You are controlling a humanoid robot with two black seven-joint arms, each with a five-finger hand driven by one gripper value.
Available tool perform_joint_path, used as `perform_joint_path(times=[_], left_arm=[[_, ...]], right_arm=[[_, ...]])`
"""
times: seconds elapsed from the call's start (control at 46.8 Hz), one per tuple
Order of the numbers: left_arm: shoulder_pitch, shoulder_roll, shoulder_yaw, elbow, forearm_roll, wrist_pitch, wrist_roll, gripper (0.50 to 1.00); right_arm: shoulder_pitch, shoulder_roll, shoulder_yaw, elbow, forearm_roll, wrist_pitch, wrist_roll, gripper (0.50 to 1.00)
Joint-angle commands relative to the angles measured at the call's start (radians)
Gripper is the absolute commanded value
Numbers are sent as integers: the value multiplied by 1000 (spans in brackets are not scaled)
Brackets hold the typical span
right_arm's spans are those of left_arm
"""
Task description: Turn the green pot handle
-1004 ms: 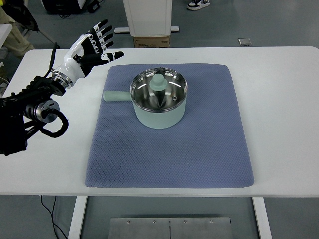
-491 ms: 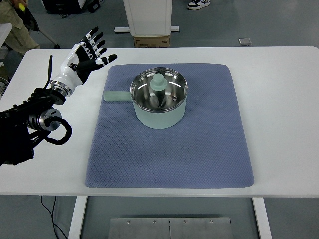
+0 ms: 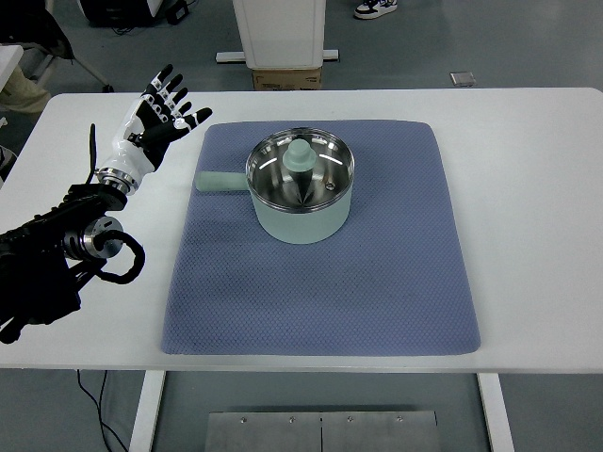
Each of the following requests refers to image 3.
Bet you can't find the blue quilted mat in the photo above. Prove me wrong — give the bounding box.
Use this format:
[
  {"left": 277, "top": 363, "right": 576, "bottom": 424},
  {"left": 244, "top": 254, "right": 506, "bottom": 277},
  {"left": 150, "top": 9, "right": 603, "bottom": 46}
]
[{"left": 159, "top": 120, "right": 481, "bottom": 358}]

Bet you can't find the grey metal plate with screws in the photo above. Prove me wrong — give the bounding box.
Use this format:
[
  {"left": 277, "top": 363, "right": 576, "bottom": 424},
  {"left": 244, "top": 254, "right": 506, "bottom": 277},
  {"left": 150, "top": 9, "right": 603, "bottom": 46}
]
[{"left": 203, "top": 410, "right": 442, "bottom": 452}]

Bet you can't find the person's shoe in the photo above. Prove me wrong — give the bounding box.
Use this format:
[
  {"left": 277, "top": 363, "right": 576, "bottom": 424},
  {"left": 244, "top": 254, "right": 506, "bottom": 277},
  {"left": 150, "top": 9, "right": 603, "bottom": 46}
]
[{"left": 352, "top": 0, "right": 399, "bottom": 21}]

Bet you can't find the black floor cable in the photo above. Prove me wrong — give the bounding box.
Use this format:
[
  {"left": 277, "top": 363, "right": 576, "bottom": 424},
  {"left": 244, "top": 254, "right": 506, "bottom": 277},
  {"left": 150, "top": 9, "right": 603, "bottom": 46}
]
[{"left": 75, "top": 369, "right": 129, "bottom": 452}]

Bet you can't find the glass lid with green knob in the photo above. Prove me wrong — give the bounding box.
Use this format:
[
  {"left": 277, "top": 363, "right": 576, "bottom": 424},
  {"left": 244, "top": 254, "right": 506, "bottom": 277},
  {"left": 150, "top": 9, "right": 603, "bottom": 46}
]
[{"left": 244, "top": 126, "right": 355, "bottom": 214}]

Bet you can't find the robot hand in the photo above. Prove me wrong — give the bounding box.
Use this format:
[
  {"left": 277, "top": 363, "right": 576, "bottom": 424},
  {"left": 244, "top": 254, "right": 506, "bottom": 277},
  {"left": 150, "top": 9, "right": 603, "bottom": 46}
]
[{"left": 98, "top": 64, "right": 214, "bottom": 181}]

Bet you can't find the white stand with foot bar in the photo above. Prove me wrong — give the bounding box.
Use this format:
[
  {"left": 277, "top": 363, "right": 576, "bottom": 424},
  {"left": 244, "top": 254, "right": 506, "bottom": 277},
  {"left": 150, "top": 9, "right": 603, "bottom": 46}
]
[{"left": 215, "top": 0, "right": 339, "bottom": 71}]

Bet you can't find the cardboard box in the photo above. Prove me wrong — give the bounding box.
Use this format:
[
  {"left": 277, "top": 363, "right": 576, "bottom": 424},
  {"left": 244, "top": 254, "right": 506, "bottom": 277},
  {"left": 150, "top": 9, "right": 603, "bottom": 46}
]
[{"left": 251, "top": 66, "right": 323, "bottom": 91}]

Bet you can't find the green pot with handle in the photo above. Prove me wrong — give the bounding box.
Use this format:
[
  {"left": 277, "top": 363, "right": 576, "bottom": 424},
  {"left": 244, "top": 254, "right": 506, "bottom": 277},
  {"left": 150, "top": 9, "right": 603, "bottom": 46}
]
[{"left": 195, "top": 126, "right": 355, "bottom": 246}]

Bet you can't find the white side table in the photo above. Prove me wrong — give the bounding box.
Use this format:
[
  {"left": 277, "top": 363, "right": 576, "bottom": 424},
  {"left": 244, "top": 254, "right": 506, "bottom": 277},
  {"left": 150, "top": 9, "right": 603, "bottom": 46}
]
[{"left": 0, "top": 44, "right": 24, "bottom": 90}]

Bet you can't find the white table leg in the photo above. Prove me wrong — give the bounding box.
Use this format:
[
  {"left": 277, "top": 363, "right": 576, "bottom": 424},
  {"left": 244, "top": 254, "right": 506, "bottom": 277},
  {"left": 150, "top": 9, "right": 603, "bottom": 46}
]
[
  {"left": 476, "top": 373, "right": 515, "bottom": 452},
  {"left": 127, "top": 370, "right": 167, "bottom": 452}
]

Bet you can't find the black floor equipment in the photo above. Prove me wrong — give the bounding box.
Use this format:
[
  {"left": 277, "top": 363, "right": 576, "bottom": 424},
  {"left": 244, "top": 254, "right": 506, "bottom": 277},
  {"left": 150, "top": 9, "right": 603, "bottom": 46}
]
[{"left": 77, "top": 0, "right": 192, "bottom": 28}]

